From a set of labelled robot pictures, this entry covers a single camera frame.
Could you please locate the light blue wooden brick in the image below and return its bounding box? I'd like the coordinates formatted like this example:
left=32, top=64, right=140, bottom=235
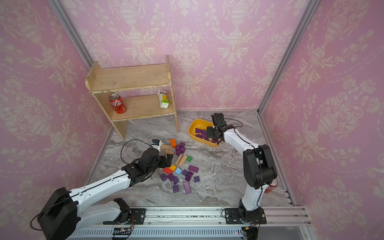
left=175, top=168, right=182, bottom=175

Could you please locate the yellow plastic storage bin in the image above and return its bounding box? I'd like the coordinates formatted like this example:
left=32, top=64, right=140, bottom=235
left=188, top=119, right=221, bottom=148

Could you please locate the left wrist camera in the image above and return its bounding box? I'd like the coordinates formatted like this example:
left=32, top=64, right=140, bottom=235
left=151, top=139, right=162, bottom=152

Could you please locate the purple long front brick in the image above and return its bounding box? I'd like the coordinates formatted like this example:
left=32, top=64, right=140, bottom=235
left=184, top=182, right=192, bottom=195

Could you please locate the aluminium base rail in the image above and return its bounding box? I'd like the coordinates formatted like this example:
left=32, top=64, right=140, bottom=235
left=68, top=206, right=316, bottom=240

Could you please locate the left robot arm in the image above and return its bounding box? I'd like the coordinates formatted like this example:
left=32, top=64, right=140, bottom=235
left=36, top=148, right=173, bottom=240

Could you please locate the orange wooden brick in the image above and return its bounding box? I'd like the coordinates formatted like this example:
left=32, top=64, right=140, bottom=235
left=170, top=139, right=177, bottom=149

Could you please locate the red cola can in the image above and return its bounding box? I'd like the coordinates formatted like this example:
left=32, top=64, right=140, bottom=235
left=109, top=94, right=127, bottom=114

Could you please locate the natural wood long brick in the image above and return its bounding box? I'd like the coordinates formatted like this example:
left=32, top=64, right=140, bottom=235
left=175, top=154, right=183, bottom=166
left=178, top=155, right=188, bottom=167

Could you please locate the white green juice carton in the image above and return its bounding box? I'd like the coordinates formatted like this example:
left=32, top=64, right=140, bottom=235
left=158, top=90, right=170, bottom=109

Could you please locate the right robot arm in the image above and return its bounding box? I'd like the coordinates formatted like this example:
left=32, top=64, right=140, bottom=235
left=207, top=113, right=278, bottom=224

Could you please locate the wooden two-tier shelf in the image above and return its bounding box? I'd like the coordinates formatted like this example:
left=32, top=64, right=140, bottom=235
left=85, top=55, right=180, bottom=140

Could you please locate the red flat wooden brick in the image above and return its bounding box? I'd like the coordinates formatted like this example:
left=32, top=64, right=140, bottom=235
left=163, top=168, right=174, bottom=175

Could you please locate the natural wood flat brick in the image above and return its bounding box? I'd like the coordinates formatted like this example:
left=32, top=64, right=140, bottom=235
left=164, top=149, right=175, bottom=155

